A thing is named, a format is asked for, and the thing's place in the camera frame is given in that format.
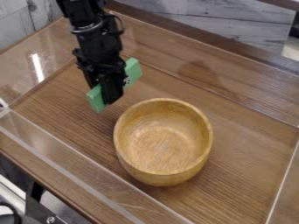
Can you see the green rectangular block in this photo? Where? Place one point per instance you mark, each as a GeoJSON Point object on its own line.
{"type": "Point", "coordinates": [132, 75]}

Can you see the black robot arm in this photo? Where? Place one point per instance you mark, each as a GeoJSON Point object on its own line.
{"type": "Point", "coordinates": [84, 8]}

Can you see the clear acrylic tray walls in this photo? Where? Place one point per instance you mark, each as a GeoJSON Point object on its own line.
{"type": "Point", "coordinates": [59, 140]}

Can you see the black table leg bracket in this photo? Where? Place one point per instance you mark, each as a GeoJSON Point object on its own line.
{"type": "Point", "coordinates": [35, 209]}

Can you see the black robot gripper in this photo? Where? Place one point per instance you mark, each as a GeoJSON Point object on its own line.
{"type": "Point", "coordinates": [98, 33]}

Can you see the brown wooden bowl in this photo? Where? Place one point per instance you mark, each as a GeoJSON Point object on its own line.
{"type": "Point", "coordinates": [163, 140]}

